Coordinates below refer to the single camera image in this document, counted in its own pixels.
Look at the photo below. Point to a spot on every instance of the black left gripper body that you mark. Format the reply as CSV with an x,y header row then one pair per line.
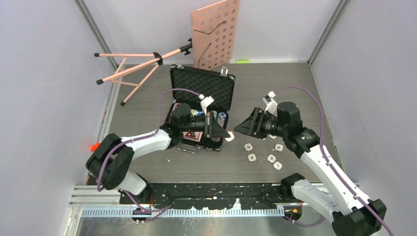
x,y
194,124

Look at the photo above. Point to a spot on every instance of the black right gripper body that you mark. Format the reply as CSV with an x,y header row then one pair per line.
x,y
272,126

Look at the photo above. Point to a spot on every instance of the black poker set case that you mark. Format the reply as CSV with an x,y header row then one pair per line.
x,y
209,95

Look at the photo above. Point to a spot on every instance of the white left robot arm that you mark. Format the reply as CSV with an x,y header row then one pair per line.
x,y
111,160

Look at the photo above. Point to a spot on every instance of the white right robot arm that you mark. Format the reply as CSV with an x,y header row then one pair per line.
x,y
350,211

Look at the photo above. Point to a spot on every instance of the blue red chip stack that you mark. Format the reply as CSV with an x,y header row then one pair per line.
x,y
221,119

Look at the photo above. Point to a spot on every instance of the green white chip stack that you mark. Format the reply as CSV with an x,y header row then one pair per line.
x,y
214,114

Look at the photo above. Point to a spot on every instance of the red playing card deck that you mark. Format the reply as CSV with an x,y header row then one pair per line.
x,y
192,136

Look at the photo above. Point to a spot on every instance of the clear all-in triangle button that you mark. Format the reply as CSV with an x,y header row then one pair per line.
x,y
191,135

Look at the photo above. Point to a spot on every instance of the orange clip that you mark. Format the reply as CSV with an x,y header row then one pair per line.
x,y
94,147

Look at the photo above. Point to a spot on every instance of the pink music stand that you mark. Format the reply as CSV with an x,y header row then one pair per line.
x,y
213,32

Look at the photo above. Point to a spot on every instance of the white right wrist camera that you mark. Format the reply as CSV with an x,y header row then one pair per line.
x,y
271,104

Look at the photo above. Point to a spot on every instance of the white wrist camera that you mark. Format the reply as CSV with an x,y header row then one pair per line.
x,y
205,101
271,104

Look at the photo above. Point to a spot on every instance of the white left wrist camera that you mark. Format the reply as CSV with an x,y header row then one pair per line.
x,y
205,101

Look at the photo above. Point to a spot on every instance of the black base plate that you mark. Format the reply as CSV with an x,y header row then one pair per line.
x,y
214,196

